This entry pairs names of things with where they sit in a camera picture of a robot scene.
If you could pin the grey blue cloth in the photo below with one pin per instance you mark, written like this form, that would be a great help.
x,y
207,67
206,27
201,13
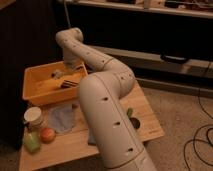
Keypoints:
x,y
61,118

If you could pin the green plastic fruit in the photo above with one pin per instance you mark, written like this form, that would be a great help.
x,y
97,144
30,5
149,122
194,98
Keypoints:
x,y
31,142

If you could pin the black device on shelf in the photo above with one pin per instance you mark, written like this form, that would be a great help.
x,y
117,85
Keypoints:
x,y
176,60

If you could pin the long wall shelf unit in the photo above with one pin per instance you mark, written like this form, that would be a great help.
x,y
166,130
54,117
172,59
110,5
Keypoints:
x,y
137,37

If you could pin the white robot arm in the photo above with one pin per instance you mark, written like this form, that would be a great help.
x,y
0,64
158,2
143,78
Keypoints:
x,y
99,97

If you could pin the blue grey sponge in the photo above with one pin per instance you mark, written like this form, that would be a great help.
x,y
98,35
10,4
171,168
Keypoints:
x,y
91,140

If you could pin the orange plastic tray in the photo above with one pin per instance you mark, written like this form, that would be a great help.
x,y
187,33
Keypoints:
x,y
42,84

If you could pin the green vegetable toy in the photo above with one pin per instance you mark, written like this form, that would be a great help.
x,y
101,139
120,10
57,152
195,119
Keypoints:
x,y
129,112

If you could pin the dark bristle brush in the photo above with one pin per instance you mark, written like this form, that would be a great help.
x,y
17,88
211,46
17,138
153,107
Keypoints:
x,y
68,84

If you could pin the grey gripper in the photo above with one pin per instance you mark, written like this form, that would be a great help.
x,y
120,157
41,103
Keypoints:
x,y
73,64

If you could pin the orange red fruit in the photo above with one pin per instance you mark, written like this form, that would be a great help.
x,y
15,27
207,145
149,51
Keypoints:
x,y
47,135

